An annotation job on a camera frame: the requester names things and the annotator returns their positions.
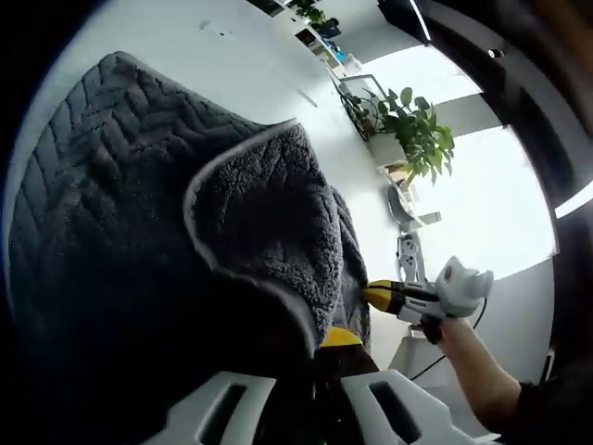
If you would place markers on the dark grey towel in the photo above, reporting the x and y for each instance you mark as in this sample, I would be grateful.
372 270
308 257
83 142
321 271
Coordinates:
139 185

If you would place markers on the person's right hand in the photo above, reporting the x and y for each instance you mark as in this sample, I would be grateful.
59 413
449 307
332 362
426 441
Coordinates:
454 329

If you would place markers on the white spare gripper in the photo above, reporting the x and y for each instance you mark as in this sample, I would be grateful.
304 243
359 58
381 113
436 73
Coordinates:
410 255

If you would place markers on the grey white round holder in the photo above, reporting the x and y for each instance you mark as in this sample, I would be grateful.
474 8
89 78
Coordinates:
400 201

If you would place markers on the straight ceiling light strip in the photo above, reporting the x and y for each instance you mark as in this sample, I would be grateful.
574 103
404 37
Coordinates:
574 204

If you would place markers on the person's black shirt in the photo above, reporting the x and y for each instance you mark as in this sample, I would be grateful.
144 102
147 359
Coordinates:
556 403

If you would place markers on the green potted plant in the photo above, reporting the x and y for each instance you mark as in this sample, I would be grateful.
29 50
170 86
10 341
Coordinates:
407 130

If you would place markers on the grey mesh office chair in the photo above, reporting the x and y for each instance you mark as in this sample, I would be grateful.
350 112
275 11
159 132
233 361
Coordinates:
359 80

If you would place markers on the black ceiling spotlight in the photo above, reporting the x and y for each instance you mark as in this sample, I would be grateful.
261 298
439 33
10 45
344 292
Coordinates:
495 53

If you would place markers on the curved ceiling light strip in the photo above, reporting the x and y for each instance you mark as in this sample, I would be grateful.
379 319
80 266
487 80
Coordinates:
419 21

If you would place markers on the small green plant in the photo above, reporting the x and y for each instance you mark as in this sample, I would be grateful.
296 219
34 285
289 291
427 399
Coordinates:
308 10

